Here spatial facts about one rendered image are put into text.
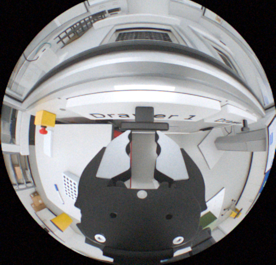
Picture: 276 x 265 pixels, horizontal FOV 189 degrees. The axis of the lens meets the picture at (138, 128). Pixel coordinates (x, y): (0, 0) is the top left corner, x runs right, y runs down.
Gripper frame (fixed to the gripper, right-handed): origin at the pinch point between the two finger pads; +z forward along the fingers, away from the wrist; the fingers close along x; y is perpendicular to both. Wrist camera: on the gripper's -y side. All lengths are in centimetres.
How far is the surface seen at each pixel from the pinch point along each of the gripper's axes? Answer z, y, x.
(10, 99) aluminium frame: -8.1, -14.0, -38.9
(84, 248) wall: -169, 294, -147
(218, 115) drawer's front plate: 4.5, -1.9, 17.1
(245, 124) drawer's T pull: 1.8, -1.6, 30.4
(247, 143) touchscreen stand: 18, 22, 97
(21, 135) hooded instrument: -1, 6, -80
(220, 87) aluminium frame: -0.5, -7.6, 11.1
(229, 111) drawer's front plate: 1.5, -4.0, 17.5
